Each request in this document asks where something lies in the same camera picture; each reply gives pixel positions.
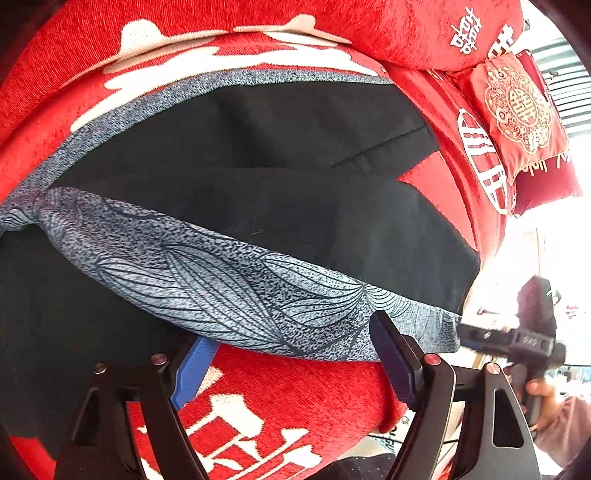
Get red embroidered cushion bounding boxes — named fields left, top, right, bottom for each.
left=449, top=52, right=569, bottom=184

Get person's right hand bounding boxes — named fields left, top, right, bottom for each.
left=525, top=378, right=562, bottom=432

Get dark red cushion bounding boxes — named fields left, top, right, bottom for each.
left=513, top=50, right=582, bottom=217

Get black pants with patterned trim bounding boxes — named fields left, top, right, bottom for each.
left=1, top=70, right=480, bottom=453

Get red long pillow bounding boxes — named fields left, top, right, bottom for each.
left=1, top=1, right=523, bottom=139

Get red wedding bed quilt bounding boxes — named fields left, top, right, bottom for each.
left=1, top=31, right=511, bottom=479

